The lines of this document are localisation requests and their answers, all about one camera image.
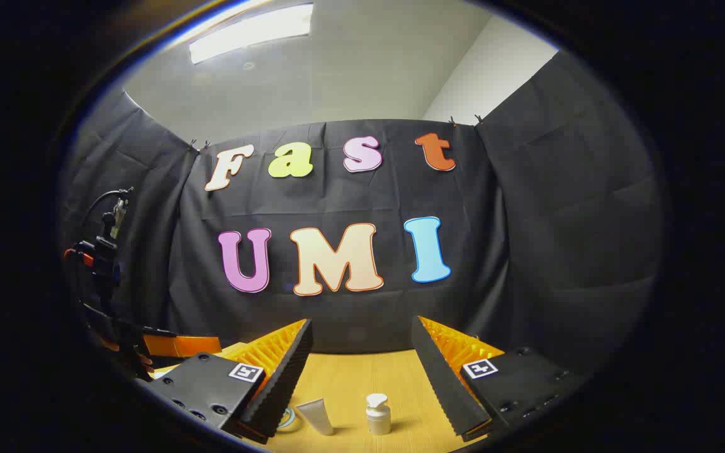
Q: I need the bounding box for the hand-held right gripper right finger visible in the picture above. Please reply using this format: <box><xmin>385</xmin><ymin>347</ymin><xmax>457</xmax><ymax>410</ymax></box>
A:
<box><xmin>411</xmin><ymin>315</ymin><xmax>590</xmax><ymax>442</ymax></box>

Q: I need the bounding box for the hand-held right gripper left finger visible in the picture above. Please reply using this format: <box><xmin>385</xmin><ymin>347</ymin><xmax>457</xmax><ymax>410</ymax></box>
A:
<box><xmin>149</xmin><ymin>318</ymin><xmax>314</xmax><ymax>445</ymax></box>

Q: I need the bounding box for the white squeeze tube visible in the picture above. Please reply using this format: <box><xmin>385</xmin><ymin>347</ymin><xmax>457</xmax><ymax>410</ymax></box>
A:
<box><xmin>295</xmin><ymin>398</ymin><xmax>335</xmax><ymax>436</ymax></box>

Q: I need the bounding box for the light blue suitcase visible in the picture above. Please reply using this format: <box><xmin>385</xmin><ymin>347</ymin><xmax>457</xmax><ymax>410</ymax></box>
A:
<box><xmin>276</xmin><ymin>406</ymin><xmax>305</xmax><ymax>433</ymax></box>

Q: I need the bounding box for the white pump bottle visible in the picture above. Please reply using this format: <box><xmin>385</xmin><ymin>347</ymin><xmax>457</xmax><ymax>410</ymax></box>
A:
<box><xmin>365</xmin><ymin>393</ymin><xmax>392</xmax><ymax>436</ymax></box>

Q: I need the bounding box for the black backdrop cloth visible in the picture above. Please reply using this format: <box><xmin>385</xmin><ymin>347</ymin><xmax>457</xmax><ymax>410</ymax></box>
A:
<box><xmin>60</xmin><ymin>50</ymin><xmax>665</xmax><ymax>378</ymax></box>

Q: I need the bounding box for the black cable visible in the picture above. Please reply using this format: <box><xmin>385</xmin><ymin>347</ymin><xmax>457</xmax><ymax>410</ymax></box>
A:
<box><xmin>79</xmin><ymin>187</ymin><xmax>132</xmax><ymax>233</ymax></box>

